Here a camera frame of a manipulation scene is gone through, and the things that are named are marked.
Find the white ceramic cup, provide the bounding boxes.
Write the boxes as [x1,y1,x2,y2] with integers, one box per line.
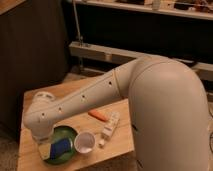
[74,132,95,154]

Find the blue sponge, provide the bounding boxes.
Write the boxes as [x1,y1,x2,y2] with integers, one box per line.
[50,138,71,159]

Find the small white piece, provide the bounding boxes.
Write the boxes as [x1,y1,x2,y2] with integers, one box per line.
[98,140,105,148]

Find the green plate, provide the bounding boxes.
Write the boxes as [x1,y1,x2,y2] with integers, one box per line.
[42,125,78,165]

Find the metal pole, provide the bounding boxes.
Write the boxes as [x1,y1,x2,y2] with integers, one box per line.
[72,0,84,71]

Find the wooden table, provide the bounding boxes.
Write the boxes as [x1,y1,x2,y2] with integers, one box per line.
[17,77,137,171]

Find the grey metal shelf rail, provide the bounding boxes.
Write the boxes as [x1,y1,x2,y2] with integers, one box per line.
[69,41,213,82]

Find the orange carrot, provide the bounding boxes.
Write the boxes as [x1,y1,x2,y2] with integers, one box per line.
[88,109,108,122]

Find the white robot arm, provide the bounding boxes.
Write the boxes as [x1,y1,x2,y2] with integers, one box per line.
[24,56,211,171]

